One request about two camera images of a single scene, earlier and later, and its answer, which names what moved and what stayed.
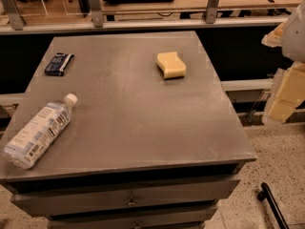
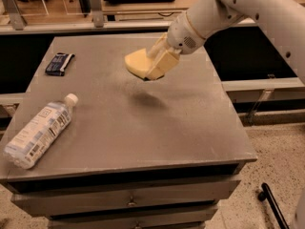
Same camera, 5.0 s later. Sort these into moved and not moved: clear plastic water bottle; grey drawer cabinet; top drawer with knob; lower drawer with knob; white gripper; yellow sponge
Moved: white gripper; yellow sponge
Not moved: lower drawer with knob; grey drawer cabinet; top drawer with knob; clear plastic water bottle
